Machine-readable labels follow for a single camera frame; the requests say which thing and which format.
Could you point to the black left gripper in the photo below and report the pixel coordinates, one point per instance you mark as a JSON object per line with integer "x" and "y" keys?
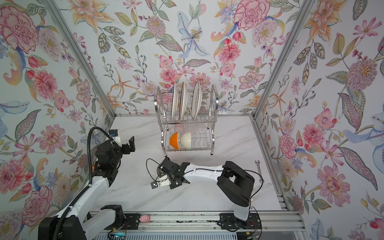
{"x": 124, "y": 147}

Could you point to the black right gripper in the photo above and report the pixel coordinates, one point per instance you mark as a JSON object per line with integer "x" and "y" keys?
{"x": 168, "y": 173}

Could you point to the pink floral patterned bowl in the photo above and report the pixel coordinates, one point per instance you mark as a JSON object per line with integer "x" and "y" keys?
{"x": 161, "y": 175}

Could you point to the orange white bowl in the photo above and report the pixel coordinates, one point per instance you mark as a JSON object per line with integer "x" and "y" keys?
{"x": 174, "y": 141}

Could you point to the cream white bowl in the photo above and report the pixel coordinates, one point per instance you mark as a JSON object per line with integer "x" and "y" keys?
{"x": 185, "y": 140}

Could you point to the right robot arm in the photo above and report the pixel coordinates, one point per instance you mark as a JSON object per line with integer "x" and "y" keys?
{"x": 232, "y": 180}

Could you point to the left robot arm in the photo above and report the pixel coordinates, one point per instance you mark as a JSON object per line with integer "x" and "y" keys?
{"x": 72, "y": 223}

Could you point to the two-tier metal dish rack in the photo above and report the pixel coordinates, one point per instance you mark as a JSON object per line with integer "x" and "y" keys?
{"x": 202, "y": 127}

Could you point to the pink small toy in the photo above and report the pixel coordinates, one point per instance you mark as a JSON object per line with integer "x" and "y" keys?
{"x": 144, "y": 218}

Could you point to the white plate left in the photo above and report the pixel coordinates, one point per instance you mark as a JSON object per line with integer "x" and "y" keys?
{"x": 175, "y": 103}

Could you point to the white plate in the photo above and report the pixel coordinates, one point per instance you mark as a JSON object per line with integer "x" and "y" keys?
{"x": 175, "y": 103}
{"x": 196, "y": 100}
{"x": 183, "y": 101}

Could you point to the white plate middle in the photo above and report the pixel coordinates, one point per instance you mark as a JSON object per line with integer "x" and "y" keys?
{"x": 183, "y": 101}

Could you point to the white plate right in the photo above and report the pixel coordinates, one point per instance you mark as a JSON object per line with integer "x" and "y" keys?
{"x": 196, "y": 100}

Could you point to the metal wrench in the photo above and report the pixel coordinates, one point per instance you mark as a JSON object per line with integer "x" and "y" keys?
{"x": 261, "y": 180}

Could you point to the aluminium corner frame post left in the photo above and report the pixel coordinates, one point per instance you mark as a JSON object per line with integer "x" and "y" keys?
{"x": 59, "y": 20}

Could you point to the aluminium corner frame post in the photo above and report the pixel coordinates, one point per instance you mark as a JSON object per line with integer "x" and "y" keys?
{"x": 59, "y": 20}
{"x": 303, "y": 13}

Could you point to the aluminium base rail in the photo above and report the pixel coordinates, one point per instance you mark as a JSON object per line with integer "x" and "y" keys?
{"x": 262, "y": 225}

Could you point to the aluminium corner frame post right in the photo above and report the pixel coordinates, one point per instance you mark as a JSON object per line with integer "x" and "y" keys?
{"x": 303, "y": 13}

